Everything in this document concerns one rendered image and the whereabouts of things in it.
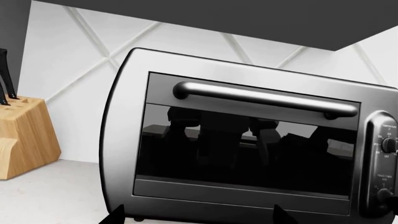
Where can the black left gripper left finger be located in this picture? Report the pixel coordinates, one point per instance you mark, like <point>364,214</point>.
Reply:
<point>115,217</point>

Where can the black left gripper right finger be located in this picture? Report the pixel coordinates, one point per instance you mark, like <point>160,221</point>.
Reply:
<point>281,217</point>

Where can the silver toaster oven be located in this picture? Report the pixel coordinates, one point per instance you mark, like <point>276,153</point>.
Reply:
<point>124,130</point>

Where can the black timer knob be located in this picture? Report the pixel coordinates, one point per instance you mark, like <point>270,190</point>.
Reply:
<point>384,194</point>

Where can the wooden knife block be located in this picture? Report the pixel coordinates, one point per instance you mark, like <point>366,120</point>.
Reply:
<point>25,135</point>

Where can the black temperature knob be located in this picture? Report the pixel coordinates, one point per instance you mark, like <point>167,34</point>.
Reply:
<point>390,144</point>

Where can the dark grey wall cabinet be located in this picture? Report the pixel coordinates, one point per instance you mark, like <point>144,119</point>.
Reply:
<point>217,18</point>

